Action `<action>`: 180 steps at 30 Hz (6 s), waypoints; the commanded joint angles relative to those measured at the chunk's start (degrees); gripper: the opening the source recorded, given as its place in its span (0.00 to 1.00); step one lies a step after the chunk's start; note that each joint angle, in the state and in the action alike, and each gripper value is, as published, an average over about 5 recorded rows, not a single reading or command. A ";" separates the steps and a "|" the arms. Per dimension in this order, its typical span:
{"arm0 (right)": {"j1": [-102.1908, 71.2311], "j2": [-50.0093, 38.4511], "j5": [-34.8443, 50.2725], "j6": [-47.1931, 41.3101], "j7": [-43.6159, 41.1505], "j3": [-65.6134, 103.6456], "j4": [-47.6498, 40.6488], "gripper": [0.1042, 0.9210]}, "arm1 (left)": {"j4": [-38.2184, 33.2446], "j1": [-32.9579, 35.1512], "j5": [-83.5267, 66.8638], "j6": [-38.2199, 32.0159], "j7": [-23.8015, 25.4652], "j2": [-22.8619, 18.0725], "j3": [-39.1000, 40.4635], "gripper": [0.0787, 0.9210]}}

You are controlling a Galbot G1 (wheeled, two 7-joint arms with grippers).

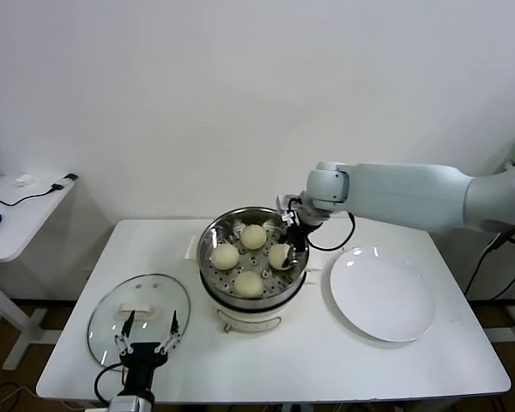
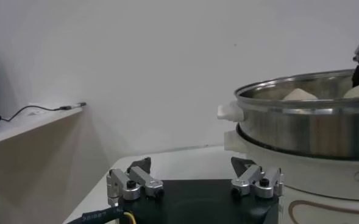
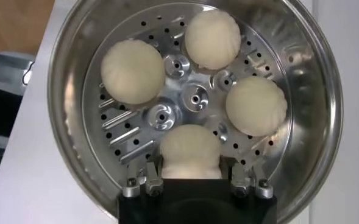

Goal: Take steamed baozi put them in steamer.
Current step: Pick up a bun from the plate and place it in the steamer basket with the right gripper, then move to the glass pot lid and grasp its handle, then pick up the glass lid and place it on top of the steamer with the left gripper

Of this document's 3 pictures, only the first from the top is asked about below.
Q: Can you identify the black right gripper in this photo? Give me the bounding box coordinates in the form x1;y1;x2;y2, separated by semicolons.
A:
282;223;312;270

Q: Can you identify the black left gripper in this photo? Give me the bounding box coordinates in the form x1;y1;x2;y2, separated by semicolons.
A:
113;311;182;391

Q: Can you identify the white steamed baozi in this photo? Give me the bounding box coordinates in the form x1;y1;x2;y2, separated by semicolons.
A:
240;224;267;251
268;243;294;271
233;270;265;300
210;244;241;272

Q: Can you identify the glass pot lid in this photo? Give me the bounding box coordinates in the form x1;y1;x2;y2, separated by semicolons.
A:
87;273;192;373

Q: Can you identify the stainless steel steamer basket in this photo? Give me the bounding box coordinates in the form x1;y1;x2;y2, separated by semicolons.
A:
184;207;325;304

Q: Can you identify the white round plate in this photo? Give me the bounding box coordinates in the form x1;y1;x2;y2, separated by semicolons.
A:
329;246;438;343

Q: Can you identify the white side desk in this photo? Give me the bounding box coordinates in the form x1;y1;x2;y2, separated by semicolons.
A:
0;173;79;371

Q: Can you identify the small white desk object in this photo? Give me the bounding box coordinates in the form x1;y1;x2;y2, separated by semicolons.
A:
12;173;39;189

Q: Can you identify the dark power adapter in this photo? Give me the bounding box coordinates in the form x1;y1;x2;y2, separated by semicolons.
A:
487;231;515;253

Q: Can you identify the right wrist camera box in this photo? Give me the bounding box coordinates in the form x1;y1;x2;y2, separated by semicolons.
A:
276;193;302;226

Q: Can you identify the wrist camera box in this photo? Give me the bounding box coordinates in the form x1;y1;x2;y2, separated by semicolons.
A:
276;193;302;226
108;395;151;412

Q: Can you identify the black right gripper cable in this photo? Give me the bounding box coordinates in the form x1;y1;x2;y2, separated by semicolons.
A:
306;212;356;252

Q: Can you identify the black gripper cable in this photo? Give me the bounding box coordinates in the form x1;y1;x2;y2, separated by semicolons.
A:
94;364;125;405
306;212;356;252

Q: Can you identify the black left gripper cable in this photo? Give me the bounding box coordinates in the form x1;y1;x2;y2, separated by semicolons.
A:
94;364;125;405

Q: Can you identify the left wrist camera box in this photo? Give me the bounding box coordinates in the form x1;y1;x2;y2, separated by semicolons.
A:
108;395;151;412

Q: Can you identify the grey black cable dongle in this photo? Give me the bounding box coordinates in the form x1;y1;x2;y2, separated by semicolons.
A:
50;173;79;193

